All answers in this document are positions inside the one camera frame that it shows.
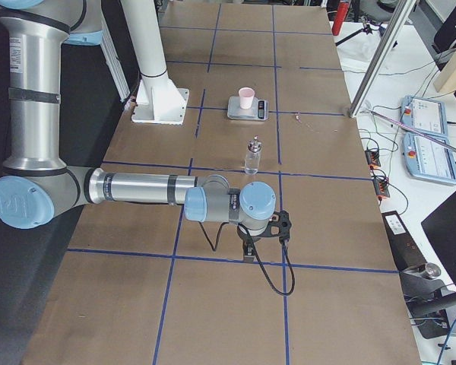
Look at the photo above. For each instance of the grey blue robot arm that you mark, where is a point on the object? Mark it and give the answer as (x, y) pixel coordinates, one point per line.
(38, 185)

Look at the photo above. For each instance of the blue teach pendant near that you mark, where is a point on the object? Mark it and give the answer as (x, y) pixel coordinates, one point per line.
(426, 160)

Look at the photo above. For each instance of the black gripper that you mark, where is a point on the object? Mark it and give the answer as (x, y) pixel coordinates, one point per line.
(249, 242)

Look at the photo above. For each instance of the blue teach pendant far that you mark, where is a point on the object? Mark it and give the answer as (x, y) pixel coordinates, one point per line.
(425, 115)

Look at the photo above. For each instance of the black box white label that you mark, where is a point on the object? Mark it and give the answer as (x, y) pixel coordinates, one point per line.
(405, 251)

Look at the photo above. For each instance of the orange black connector block far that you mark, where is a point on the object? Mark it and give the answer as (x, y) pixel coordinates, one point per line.
(372, 158)

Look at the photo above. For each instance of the orange black connector block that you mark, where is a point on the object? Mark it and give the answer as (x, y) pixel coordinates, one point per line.
(372, 158)
(381, 187)

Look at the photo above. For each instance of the aluminium frame post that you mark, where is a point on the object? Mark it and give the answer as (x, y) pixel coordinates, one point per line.
(397, 21)

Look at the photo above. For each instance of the black tripod rod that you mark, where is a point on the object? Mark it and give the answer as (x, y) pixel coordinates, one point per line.
(369, 27)

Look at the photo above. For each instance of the blue teach pendant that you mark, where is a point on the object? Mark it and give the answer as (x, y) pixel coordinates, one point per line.
(425, 115)
(426, 160)

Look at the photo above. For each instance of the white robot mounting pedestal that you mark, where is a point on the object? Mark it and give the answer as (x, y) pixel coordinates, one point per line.
(158, 100)

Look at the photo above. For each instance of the black computer monitor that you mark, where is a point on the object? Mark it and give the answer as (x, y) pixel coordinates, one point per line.
(440, 230)

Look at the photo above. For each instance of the clear glass sauce bottle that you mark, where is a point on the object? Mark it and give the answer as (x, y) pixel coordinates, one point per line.
(253, 156)

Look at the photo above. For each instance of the orange black connector block near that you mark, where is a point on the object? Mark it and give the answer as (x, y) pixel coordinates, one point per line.
(381, 187)

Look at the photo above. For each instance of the red cylinder tube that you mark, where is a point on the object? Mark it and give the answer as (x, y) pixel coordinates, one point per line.
(340, 16)

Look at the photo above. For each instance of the silver digital kitchen scale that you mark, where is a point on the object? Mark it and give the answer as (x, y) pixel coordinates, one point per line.
(258, 111)

